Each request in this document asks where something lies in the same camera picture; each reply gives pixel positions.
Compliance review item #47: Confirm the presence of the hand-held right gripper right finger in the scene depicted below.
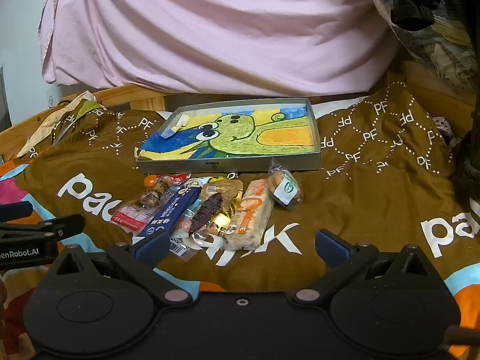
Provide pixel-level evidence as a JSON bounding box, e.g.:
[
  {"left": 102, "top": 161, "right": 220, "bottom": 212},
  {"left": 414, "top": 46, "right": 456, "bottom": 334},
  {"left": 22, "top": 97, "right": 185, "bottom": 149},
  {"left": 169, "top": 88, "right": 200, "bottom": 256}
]
[{"left": 292, "top": 229, "right": 443, "bottom": 304}]

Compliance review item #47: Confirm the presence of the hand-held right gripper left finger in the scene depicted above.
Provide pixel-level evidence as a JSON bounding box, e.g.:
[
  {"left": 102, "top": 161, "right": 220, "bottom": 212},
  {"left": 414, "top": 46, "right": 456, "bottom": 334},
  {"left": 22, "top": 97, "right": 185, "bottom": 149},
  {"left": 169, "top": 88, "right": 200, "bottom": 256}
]
[{"left": 45, "top": 230, "right": 194, "bottom": 306}]

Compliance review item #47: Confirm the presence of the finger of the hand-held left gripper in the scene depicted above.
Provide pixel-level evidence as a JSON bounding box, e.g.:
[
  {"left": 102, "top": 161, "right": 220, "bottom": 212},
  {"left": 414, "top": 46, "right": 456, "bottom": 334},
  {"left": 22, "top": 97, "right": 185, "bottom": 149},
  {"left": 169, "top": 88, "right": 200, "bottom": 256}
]
[
  {"left": 0, "top": 214, "right": 86, "bottom": 242},
  {"left": 0, "top": 201, "right": 33, "bottom": 220}
]

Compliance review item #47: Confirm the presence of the navy blue snack packet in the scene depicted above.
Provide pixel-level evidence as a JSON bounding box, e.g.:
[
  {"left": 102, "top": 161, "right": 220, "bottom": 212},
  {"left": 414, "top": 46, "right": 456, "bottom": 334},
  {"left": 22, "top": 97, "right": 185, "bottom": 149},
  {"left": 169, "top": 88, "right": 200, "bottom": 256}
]
[{"left": 132, "top": 180, "right": 201, "bottom": 250}]

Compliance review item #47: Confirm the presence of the clear nut packet red label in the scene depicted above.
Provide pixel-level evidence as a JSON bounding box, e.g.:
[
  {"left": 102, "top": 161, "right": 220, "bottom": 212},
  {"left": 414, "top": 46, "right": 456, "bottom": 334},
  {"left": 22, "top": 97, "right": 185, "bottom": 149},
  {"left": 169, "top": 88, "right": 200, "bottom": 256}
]
[{"left": 112, "top": 173, "right": 189, "bottom": 233}]

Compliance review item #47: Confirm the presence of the clear packet green label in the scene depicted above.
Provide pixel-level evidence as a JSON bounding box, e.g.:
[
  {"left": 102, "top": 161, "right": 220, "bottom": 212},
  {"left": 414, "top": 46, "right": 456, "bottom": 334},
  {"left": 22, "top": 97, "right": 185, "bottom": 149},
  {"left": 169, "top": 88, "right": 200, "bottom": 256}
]
[{"left": 267, "top": 159, "right": 304, "bottom": 211}]

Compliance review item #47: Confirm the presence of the orange white cracker packet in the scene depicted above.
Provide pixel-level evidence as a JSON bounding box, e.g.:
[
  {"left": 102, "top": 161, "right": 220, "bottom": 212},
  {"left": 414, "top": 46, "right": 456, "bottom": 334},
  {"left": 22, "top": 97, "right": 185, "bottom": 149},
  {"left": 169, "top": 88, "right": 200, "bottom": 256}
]
[{"left": 224, "top": 179, "right": 276, "bottom": 251}]

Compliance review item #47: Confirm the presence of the gold foil snack packet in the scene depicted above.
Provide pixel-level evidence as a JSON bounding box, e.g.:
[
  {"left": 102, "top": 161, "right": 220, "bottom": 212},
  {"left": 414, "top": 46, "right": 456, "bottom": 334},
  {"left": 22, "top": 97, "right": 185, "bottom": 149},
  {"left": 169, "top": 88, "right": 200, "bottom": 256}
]
[{"left": 200, "top": 179, "right": 244, "bottom": 233}]

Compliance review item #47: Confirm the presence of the silver tray with cartoon drawing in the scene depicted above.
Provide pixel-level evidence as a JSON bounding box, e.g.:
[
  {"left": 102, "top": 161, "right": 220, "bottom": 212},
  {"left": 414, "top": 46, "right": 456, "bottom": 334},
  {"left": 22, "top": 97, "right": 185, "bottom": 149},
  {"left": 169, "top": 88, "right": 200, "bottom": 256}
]
[{"left": 135, "top": 98, "right": 321, "bottom": 175}]

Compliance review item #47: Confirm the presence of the brown printed blanket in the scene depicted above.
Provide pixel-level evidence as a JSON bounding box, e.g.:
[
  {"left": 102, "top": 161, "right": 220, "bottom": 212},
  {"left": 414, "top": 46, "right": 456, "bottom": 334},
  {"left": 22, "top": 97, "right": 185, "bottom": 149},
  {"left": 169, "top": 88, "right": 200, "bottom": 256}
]
[{"left": 0, "top": 71, "right": 480, "bottom": 360}]

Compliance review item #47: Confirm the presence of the beige patterned cloth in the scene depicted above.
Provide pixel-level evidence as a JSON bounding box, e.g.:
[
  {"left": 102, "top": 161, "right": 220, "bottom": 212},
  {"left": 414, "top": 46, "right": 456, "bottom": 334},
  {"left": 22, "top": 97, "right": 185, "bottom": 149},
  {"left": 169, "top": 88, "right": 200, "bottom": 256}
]
[{"left": 17, "top": 90, "right": 109, "bottom": 158}]

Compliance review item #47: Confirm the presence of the dark cloth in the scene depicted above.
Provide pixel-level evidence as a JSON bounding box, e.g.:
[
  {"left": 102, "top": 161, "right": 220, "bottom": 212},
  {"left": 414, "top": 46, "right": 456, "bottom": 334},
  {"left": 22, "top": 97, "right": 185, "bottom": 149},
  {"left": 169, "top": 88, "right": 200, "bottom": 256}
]
[{"left": 452, "top": 109, "right": 480, "bottom": 211}]

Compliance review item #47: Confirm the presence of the small floral white cloth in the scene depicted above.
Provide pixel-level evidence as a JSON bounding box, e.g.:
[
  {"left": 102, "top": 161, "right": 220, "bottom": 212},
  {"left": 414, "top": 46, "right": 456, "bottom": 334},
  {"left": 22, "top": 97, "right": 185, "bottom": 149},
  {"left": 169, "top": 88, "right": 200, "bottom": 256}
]
[{"left": 431, "top": 115, "right": 461, "bottom": 148}]

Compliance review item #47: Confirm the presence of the grey floral quilt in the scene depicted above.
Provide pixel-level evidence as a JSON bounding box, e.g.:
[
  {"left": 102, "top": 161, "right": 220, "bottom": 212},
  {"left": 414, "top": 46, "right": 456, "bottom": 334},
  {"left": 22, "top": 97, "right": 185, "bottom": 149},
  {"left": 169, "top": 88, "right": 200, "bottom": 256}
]
[{"left": 365, "top": 0, "right": 480, "bottom": 91}]

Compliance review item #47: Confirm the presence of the pink bed sheet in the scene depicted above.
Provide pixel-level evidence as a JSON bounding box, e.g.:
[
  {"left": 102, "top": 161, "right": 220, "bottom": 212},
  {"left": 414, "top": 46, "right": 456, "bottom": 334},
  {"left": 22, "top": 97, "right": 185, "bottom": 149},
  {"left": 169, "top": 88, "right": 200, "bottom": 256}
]
[{"left": 39, "top": 0, "right": 400, "bottom": 96}]

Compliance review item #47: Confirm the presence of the wooden bed frame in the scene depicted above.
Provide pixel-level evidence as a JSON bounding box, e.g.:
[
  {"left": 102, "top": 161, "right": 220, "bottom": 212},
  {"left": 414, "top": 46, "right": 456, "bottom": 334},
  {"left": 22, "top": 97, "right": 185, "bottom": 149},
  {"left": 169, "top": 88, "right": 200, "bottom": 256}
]
[{"left": 0, "top": 59, "right": 480, "bottom": 137}]

